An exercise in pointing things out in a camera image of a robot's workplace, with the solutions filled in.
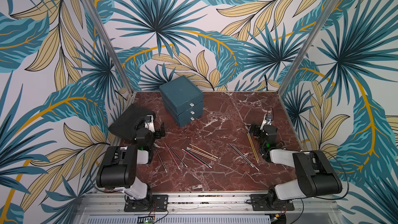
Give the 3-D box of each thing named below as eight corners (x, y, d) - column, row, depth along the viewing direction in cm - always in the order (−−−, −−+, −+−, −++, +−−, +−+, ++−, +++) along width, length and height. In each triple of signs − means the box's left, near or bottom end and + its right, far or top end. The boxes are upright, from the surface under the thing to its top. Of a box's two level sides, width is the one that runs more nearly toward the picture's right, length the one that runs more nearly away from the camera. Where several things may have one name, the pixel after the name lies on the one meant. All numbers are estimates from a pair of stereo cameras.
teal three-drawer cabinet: (182, 132, 99) (179, 111, 81) (163, 109, 110) (157, 86, 93) (205, 118, 106) (206, 96, 89) (185, 97, 118) (183, 74, 100)
